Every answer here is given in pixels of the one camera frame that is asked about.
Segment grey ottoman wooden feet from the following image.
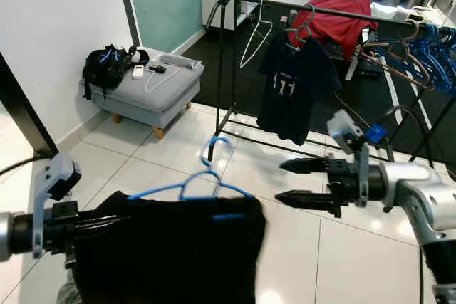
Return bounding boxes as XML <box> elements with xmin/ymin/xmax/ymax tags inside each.
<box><xmin>80</xmin><ymin>53</ymin><xmax>204</xmax><ymax>141</ymax></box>

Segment white wire hanger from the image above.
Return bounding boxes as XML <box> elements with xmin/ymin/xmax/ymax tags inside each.
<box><xmin>239</xmin><ymin>1</ymin><xmax>275</xmax><ymax>70</ymax></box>

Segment white low platform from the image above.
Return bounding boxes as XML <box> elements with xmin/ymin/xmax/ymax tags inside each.
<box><xmin>264</xmin><ymin>0</ymin><xmax>442</xmax><ymax>20</ymax></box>

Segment black printed t-shirt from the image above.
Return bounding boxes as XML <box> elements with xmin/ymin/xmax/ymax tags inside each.
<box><xmin>73</xmin><ymin>192</ymin><xmax>268</xmax><ymax>304</ymax></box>

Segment black metal clothes rack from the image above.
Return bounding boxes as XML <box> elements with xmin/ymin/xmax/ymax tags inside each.
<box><xmin>207</xmin><ymin>0</ymin><xmax>456</xmax><ymax>180</ymax></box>

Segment navy t-shirt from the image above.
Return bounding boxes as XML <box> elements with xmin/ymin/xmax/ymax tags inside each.
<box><xmin>256</xmin><ymin>31</ymin><xmax>341</xmax><ymax>147</ymax></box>

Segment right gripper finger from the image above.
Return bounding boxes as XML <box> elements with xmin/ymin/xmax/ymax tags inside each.
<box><xmin>275</xmin><ymin>191</ymin><xmax>336</xmax><ymax>216</ymax></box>
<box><xmin>279</xmin><ymin>159</ymin><xmax>332</xmax><ymax>175</ymax></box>

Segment copper metal hanger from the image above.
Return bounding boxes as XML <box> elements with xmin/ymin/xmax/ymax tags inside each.
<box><xmin>356</xmin><ymin>25</ymin><xmax>432</xmax><ymax>91</ymax></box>
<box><xmin>362</xmin><ymin>19</ymin><xmax>439</xmax><ymax>84</ymax></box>

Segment green hanger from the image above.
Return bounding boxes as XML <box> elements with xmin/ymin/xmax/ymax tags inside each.
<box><xmin>285</xmin><ymin>4</ymin><xmax>318</xmax><ymax>48</ymax></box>

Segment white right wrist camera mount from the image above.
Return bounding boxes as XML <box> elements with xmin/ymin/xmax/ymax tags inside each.
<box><xmin>326</xmin><ymin>110</ymin><xmax>389</xmax><ymax>209</ymax></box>

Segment red cloth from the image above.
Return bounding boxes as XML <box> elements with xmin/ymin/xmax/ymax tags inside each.
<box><xmin>289</xmin><ymin>0</ymin><xmax>378</xmax><ymax>63</ymax></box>

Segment black backpack blue straps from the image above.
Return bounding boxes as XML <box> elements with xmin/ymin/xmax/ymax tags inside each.
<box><xmin>82</xmin><ymin>44</ymin><xmax>150</xmax><ymax>100</ymax></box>

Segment thin white cable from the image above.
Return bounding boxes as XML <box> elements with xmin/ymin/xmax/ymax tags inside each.
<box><xmin>145</xmin><ymin>68</ymin><xmax>182</xmax><ymax>95</ymax></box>

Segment flat grey device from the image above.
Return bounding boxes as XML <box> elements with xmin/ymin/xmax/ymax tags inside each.
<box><xmin>158</xmin><ymin>53</ymin><xmax>200</xmax><ymax>70</ymax></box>

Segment black door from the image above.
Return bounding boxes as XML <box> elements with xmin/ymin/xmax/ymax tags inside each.
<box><xmin>0</xmin><ymin>55</ymin><xmax>58</xmax><ymax>159</ymax></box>

